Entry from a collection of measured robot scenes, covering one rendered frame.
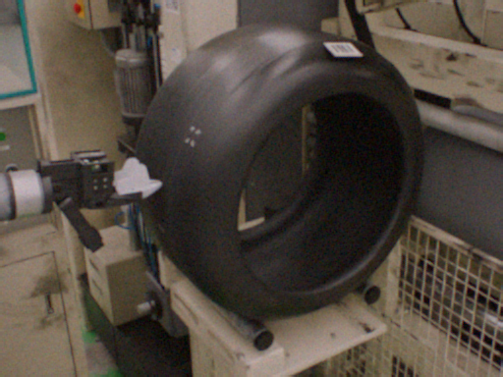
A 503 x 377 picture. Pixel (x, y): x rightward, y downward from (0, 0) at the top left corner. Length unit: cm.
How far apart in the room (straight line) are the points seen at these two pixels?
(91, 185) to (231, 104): 26
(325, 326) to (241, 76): 66
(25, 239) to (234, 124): 87
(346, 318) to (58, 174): 77
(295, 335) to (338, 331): 10
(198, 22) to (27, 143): 59
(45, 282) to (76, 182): 80
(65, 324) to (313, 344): 78
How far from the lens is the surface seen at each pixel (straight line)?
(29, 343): 193
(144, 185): 111
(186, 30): 140
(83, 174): 105
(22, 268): 180
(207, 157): 106
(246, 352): 133
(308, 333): 147
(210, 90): 110
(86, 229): 110
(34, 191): 104
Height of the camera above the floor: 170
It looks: 25 degrees down
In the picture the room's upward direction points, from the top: 2 degrees counter-clockwise
